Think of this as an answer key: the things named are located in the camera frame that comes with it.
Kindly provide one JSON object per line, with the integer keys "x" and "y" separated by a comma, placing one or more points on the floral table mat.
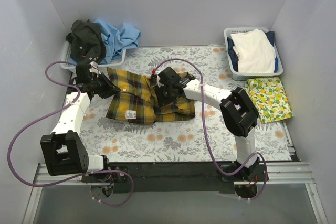
{"x": 200, "y": 139}

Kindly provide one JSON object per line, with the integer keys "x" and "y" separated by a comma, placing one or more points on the lemon print cloth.
{"x": 269, "y": 97}

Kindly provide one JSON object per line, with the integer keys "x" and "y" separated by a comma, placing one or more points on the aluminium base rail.
{"x": 176, "y": 192}

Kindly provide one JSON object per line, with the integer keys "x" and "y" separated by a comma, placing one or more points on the white laundry basket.
{"x": 244, "y": 76}
{"x": 65, "y": 56}

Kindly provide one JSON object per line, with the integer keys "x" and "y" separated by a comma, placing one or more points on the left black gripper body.
{"x": 104, "y": 87}

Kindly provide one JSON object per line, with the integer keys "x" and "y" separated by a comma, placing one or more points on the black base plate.
{"x": 188, "y": 176}

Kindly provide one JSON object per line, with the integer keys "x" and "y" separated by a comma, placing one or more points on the light blue shirt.
{"x": 116, "y": 40}

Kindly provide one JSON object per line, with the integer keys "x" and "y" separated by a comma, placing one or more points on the white folded shirt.
{"x": 254, "y": 51}

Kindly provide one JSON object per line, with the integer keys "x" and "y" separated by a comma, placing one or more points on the black pinstripe shirt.
{"x": 86, "y": 43}

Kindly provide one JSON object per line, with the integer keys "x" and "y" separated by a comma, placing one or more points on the right white laundry basket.
{"x": 244, "y": 76}

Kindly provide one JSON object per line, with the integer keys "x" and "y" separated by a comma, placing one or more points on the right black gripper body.
{"x": 163, "y": 95}

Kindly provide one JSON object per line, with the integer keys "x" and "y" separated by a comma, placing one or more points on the yellow plaid flannel shirt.
{"x": 137, "y": 102}

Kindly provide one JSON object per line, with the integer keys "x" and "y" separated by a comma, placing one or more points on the navy blue folded shirt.
{"x": 231, "y": 51}

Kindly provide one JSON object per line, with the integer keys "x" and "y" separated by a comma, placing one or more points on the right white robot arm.
{"x": 239, "y": 114}

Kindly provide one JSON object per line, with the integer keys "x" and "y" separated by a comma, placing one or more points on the left white laundry basket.
{"x": 65, "y": 56}

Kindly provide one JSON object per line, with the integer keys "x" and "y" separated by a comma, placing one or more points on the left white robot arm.
{"x": 63, "y": 149}

